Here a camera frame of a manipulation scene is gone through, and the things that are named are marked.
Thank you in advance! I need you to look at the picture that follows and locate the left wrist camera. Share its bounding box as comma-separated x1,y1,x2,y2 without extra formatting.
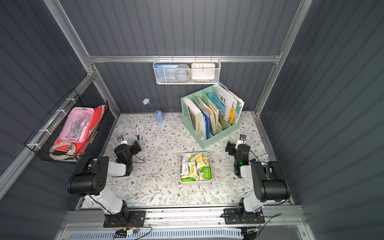
117,136,127,145

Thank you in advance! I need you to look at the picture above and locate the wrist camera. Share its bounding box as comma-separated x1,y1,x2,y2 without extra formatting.
238,134,247,144
117,136,127,145

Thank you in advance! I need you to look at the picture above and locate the blue folder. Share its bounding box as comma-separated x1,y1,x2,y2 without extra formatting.
200,108,212,140

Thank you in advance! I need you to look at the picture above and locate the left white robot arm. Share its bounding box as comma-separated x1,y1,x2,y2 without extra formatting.
67,137,142,228

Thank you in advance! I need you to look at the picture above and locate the aluminium rail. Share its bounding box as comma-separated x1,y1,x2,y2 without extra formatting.
60,205,308,232

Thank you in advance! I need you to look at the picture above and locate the clear tape roll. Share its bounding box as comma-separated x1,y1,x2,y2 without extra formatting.
49,142,76,156

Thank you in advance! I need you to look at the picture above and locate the white book WE cover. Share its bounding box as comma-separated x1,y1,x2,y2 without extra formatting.
213,85,237,126

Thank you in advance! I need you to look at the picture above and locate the black wire side basket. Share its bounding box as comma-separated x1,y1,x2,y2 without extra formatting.
25,90,109,164

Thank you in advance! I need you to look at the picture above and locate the white storage box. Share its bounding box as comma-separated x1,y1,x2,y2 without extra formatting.
179,152,213,186

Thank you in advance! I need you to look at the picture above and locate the blue small bottle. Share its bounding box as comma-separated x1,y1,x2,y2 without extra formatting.
143,98,165,123

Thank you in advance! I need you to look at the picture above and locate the blue box in basket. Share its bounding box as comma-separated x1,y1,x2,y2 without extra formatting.
154,63,179,84

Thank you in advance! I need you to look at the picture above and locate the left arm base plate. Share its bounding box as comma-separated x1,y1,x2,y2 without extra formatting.
103,211,146,228

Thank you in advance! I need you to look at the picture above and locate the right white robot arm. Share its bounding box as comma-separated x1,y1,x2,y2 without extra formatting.
222,140,291,225

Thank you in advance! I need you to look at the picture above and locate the yellow white clock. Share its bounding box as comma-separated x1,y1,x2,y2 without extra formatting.
191,63,216,82

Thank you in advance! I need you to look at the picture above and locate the white brown book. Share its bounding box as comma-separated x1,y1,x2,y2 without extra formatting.
183,98,207,141

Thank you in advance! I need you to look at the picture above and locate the black white pen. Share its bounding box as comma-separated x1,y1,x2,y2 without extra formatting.
256,154,269,161

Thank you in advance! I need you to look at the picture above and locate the white wire wall basket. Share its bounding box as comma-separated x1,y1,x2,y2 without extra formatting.
153,58,222,85

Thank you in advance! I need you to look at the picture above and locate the mint green file organizer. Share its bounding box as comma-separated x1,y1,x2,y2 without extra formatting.
181,83,245,149

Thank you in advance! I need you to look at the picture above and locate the grey tape roll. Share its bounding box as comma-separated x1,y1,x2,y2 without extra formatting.
175,64,191,83

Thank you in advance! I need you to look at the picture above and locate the pink plastic case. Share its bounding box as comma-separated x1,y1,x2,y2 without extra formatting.
59,107,95,143

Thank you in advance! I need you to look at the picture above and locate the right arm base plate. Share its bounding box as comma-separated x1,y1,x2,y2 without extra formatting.
221,208,265,225

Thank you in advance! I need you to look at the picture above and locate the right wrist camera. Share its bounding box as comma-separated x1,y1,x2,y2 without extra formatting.
238,134,247,144

